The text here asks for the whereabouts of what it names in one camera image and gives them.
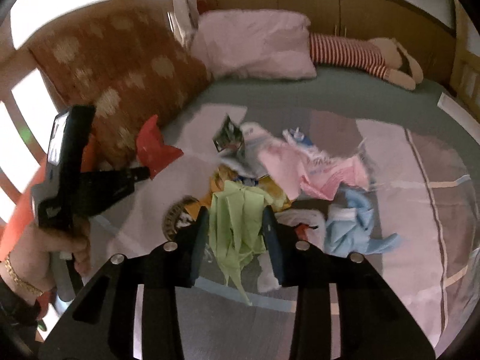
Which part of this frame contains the red wrapper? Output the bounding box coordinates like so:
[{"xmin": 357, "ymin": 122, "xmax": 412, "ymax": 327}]
[{"xmin": 136, "ymin": 115, "xmax": 184, "ymax": 179}]

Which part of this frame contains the brown patterned pillow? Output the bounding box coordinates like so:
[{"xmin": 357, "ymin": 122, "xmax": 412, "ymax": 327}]
[{"xmin": 28, "ymin": 0, "xmax": 215, "ymax": 170}]

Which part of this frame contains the green bed sheet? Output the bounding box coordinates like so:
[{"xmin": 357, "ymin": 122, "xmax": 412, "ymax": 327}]
[{"xmin": 176, "ymin": 64, "xmax": 480, "ymax": 181}]

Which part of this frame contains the striped plush rabbit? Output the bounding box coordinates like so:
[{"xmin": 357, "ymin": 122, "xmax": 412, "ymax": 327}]
[{"xmin": 308, "ymin": 32, "xmax": 424, "ymax": 91}]

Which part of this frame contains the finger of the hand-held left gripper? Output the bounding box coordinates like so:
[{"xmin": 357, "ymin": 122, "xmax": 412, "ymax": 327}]
[{"xmin": 77, "ymin": 166, "xmax": 151, "ymax": 219}]

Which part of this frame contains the white paper pad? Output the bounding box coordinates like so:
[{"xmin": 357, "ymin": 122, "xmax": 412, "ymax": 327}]
[{"xmin": 437, "ymin": 92, "xmax": 480, "ymax": 125}]

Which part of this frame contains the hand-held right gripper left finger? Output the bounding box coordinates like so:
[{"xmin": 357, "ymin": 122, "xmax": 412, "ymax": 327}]
[{"xmin": 39, "ymin": 206, "xmax": 211, "ymax": 360}]

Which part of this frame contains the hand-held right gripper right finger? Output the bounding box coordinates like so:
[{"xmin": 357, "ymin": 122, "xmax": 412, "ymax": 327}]
[{"xmin": 261, "ymin": 207, "xmax": 436, "ymax": 360}]

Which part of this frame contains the round metal lid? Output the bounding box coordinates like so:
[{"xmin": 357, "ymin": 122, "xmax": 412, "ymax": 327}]
[{"xmin": 162, "ymin": 195, "xmax": 200, "ymax": 241}]

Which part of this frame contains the light blue cloth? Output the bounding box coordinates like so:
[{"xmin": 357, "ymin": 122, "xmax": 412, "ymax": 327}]
[{"xmin": 324, "ymin": 189, "xmax": 398, "ymax": 258}]

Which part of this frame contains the light green cloth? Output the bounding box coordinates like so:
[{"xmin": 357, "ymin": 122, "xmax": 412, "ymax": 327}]
[{"xmin": 208, "ymin": 181, "xmax": 269, "ymax": 304}]

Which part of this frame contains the pink printed plastic bag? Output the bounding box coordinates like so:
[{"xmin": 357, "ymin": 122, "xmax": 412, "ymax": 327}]
[{"xmin": 259, "ymin": 142, "xmax": 372, "ymax": 202}]

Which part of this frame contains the wooden bed rail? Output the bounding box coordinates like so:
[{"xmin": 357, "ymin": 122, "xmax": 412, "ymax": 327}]
[{"xmin": 0, "ymin": 26, "xmax": 76, "ymax": 233}]

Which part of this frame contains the yellow wrapper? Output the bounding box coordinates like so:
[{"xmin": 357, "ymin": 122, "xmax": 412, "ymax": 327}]
[{"xmin": 187, "ymin": 172, "xmax": 293, "ymax": 215}]

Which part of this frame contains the dark green foil packet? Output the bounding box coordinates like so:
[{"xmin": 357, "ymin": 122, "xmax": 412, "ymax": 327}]
[{"xmin": 212, "ymin": 114, "xmax": 247, "ymax": 153}]

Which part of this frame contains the person's left hand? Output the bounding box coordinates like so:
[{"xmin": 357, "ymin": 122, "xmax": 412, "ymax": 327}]
[{"xmin": 0, "ymin": 219, "xmax": 93, "ymax": 301}]

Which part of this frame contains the gold bracelet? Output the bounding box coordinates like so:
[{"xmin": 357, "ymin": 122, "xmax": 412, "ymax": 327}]
[{"xmin": 2, "ymin": 257, "xmax": 44, "ymax": 297}]

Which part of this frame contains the pink pillow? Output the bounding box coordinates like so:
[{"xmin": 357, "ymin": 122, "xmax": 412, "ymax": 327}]
[{"xmin": 189, "ymin": 9, "xmax": 318, "ymax": 82}]

